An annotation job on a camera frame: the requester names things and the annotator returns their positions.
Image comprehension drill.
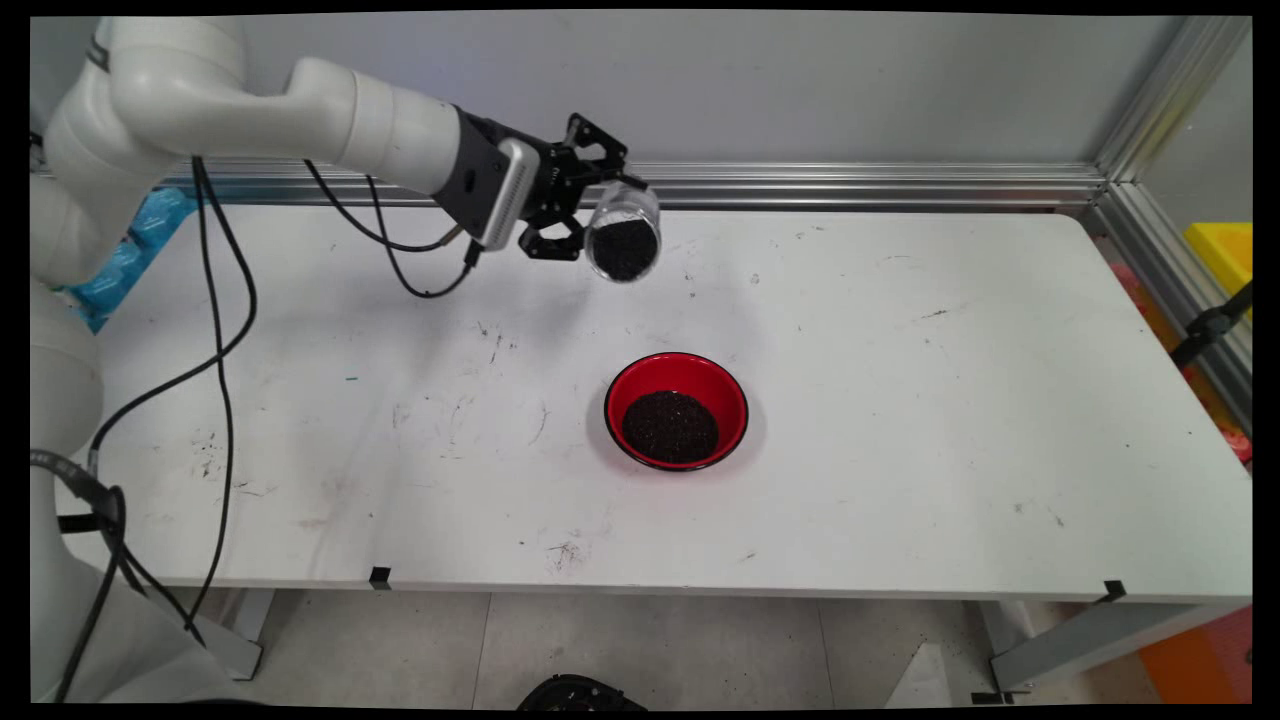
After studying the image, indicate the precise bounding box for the yellow plastic box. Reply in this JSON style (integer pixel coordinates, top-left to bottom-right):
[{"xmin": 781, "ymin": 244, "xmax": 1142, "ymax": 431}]
[{"xmin": 1185, "ymin": 222, "xmax": 1253, "ymax": 297}]

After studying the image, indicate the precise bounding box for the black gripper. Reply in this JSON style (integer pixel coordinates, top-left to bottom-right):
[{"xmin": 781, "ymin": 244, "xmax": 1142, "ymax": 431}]
[{"xmin": 431, "ymin": 104, "xmax": 648, "ymax": 264}]

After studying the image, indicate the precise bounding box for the horizontal aluminium frame rail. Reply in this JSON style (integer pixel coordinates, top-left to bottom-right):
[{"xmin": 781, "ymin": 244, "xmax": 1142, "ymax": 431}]
[{"xmin": 150, "ymin": 160, "xmax": 1108, "ymax": 212}]

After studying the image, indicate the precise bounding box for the black cable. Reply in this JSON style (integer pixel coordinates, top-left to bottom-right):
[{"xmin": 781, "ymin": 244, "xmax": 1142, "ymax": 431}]
[
  {"xmin": 88, "ymin": 155, "xmax": 486, "ymax": 651},
  {"xmin": 50, "ymin": 158, "xmax": 471, "ymax": 701}
]

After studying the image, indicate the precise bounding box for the grey table leg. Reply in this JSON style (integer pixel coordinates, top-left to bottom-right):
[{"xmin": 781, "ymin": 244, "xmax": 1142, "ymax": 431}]
[
  {"xmin": 133, "ymin": 587, "xmax": 277, "ymax": 682},
  {"xmin": 972, "ymin": 598, "xmax": 1251, "ymax": 698}
]

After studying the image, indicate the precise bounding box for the black cable strap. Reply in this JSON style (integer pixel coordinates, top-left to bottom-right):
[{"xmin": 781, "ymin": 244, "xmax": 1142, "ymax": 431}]
[{"xmin": 30, "ymin": 450, "xmax": 128, "ymax": 536}]

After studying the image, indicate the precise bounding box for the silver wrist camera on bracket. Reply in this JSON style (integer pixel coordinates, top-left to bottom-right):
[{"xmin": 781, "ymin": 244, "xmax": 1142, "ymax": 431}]
[{"xmin": 469, "ymin": 137, "xmax": 544, "ymax": 252}]

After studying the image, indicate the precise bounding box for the blue printed packaging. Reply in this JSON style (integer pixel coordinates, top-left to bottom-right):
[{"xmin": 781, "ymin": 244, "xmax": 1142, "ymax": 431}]
[{"xmin": 60, "ymin": 187, "xmax": 198, "ymax": 335}]

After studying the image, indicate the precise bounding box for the red bowl with black rim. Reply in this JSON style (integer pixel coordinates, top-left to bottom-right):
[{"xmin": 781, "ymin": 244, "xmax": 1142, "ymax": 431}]
[{"xmin": 604, "ymin": 352, "xmax": 750, "ymax": 473}]

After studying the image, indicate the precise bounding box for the slanted aluminium frame post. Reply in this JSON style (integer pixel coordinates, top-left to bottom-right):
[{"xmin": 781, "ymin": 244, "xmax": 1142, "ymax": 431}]
[{"xmin": 1093, "ymin": 15, "xmax": 1253, "ymax": 433}]

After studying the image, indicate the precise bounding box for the black object on floor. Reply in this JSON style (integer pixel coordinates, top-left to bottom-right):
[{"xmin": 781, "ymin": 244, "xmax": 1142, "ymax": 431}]
[{"xmin": 516, "ymin": 674, "xmax": 650, "ymax": 713}]

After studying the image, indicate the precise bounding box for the orange box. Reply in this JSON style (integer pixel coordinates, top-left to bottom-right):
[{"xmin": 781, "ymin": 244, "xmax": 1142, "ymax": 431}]
[{"xmin": 1138, "ymin": 605, "xmax": 1253, "ymax": 704}]

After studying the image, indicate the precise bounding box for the black grains heap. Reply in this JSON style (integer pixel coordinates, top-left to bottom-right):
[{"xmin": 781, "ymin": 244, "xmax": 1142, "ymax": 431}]
[{"xmin": 621, "ymin": 390, "xmax": 720, "ymax": 466}]

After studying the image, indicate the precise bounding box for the clear jar with black grains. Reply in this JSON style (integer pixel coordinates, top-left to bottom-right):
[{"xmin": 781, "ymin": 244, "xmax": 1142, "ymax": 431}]
[{"xmin": 583, "ymin": 177, "xmax": 663, "ymax": 285}]

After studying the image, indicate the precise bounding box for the black clamp handle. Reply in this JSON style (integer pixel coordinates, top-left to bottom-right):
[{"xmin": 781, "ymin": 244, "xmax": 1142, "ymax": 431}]
[{"xmin": 1169, "ymin": 282, "xmax": 1253, "ymax": 369}]

